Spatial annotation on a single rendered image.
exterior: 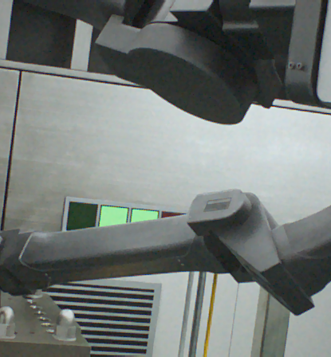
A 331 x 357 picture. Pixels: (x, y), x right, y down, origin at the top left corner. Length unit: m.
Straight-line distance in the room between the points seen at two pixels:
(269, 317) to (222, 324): 2.34
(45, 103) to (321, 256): 0.95
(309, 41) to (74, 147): 1.38
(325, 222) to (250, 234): 0.08
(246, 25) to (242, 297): 4.02
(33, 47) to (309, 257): 1.04
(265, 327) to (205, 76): 1.65
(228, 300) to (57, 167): 2.74
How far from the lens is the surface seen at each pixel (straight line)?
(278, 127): 1.92
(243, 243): 0.97
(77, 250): 1.15
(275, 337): 2.17
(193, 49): 0.53
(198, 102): 0.57
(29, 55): 1.87
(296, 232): 0.95
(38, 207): 1.80
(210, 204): 1.01
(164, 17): 0.54
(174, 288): 4.38
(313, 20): 0.44
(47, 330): 1.56
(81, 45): 1.81
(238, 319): 4.51
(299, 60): 0.44
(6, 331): 1.47
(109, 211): 1.82
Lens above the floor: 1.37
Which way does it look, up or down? 3 degrees down
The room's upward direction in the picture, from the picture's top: 7 degrees clockwise
